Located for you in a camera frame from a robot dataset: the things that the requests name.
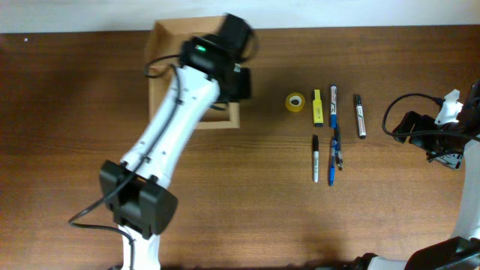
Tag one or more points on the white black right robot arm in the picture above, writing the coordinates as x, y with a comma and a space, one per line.
454, 132

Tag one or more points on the brown cardboard box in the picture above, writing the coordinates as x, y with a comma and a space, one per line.
165, 39

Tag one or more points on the blue whiteboard marker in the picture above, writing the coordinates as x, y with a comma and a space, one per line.
333, 106

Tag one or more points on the black sharpie marker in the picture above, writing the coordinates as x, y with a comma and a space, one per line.
316, 157

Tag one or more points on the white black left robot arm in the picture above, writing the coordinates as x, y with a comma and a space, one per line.
208, 72

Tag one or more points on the black whiteboard marker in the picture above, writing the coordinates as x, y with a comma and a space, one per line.
360, 117

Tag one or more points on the yellow highlighter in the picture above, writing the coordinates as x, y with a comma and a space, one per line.
317, 109

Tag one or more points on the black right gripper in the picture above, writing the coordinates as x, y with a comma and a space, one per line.
423, 122

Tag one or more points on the blue ballpoint pen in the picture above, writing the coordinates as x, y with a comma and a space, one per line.
331, 172

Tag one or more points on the dark ballpoint pen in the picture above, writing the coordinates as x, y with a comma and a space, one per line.
339, 157

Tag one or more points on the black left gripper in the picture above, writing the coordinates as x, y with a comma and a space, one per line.
246, 90

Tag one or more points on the yellow tape roll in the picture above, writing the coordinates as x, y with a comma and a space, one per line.
295, 102

